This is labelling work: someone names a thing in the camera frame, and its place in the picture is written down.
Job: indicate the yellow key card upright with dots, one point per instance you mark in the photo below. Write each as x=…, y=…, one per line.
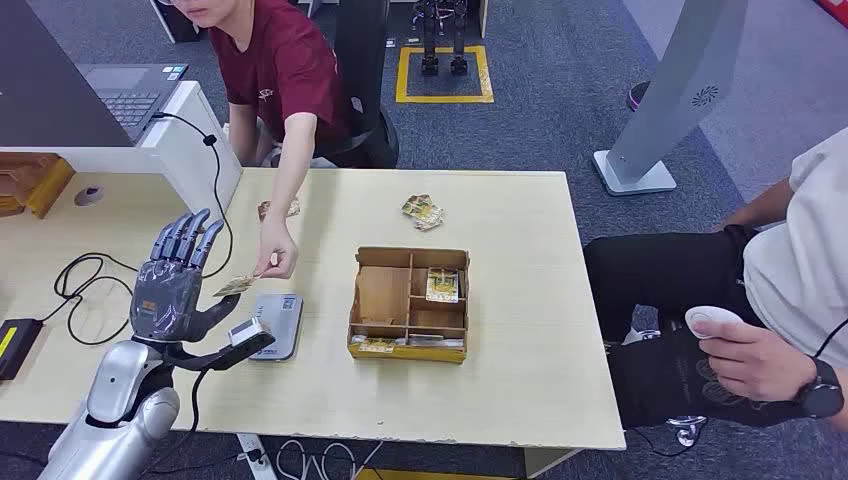
x=442, y=286

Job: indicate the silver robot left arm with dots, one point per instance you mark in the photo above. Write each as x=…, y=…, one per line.
x=119, y=424

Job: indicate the pale cards in slot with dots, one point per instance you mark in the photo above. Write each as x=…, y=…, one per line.
x=434, y=341

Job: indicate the grey desk grommet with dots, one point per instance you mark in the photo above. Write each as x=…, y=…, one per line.
x=89, y=195

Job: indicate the black camera bracket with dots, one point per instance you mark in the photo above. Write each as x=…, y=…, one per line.
x=218, y=361

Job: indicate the black wristwatch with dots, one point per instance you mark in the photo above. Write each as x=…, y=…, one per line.
x=820, y=391

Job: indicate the yellow floor tape square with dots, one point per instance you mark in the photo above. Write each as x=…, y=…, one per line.
x=444, y=98

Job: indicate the yellow room key card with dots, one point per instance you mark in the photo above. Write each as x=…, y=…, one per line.
x=378, y=345

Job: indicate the wooden tray yellow edge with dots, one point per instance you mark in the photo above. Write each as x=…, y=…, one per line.
x=33, y=182

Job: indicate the black humanoid robot legs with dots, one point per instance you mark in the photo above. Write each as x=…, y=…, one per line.
x=430, y=63

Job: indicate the grey kiosk stand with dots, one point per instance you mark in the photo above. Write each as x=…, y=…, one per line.
x=682, y=73

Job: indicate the person's right forearm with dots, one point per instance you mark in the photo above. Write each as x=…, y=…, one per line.
x=762, y=206

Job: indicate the dark gold ID card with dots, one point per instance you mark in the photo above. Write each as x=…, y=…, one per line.
x=233, y=286

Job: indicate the black cabinet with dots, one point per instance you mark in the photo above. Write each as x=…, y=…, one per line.
x=175, y=20

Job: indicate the wooden compartment box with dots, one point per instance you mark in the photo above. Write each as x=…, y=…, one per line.
x=384, y=298

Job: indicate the dark laptop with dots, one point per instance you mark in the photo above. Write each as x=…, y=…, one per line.
x=132, y=99

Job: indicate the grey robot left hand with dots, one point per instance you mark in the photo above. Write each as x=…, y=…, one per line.
x=166, y=298

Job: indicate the person's left forearm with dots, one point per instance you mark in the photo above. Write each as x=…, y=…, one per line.
x=842, y=411
x=288, y=172

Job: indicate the dark shoe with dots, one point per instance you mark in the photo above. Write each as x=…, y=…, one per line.
x=637, y=96

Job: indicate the black office chair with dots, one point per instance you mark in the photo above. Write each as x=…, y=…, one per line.
x=361, y=66

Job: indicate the grey card reader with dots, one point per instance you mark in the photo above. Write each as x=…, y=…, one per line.
x=286, y=318

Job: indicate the white handheld remote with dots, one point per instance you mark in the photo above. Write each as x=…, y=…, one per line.
x=712, y=313

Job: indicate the yellow floor tape strip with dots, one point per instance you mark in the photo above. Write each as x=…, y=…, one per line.
x=411, y=475

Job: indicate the white desk riser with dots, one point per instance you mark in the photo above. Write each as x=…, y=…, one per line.
x=192, y=159

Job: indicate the black power adapter yellow label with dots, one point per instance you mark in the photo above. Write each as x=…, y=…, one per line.
x=16, y=348

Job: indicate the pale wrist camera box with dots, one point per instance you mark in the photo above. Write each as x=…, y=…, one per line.
x=246, y=331

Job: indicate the white power strip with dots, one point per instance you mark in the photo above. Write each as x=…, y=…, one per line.
x=255, y=457

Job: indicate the person's left hand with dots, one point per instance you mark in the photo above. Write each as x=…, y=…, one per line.
x=277, y=252
x=755, y=364

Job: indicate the person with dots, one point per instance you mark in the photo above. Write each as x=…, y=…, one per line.
x=285, y=66
x=802, y=252

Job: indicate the chrome chair caster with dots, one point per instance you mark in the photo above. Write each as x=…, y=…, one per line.
x=686, y=430

